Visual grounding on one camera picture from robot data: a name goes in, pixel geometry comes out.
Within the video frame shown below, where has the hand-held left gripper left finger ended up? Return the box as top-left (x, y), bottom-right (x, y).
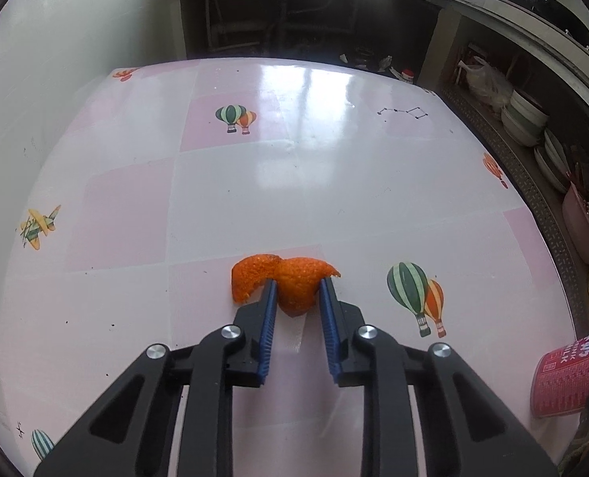
top-left (33, 278), bottom-right (279, 477)

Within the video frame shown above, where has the grey concrete counter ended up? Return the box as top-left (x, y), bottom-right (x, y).
top-left (165, 0), bottom-right (589, 130)

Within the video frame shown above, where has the pink basin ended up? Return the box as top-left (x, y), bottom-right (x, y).
top-left (562, 181), bottom-right (589, 266)

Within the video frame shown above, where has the white plastic bag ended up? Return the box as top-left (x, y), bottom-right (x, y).
top-left (457, 57), bottom-right (514, 110)

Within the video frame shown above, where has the black wok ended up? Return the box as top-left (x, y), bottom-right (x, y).
top-left (537, 0), bottom-right (589, 49)

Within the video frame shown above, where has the orange peel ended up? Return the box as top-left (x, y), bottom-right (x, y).
top-left (231, 254), bottom-right (341, 318)

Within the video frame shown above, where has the red can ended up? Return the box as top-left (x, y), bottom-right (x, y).
top-left (530, 327), bottom-right (589, 418)

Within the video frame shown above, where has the pink checked printed tablecloth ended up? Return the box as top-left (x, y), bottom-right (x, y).
top-left (0, 57), bottom-right (589, 477)

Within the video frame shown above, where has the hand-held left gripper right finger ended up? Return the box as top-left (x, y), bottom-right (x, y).
top-left (319, 277), bottom-right (558, 477)

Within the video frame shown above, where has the stack of white bowls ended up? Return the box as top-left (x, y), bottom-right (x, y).
top-left (500, 88), bottom-right (550, 148)

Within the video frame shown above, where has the stack of plates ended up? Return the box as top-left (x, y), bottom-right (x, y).
top-left (533, 129), bottom-right (572, 194)

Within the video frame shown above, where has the perforated metal shelf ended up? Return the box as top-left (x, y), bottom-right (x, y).
top-left (441, 84), bottom-right (589, 339)

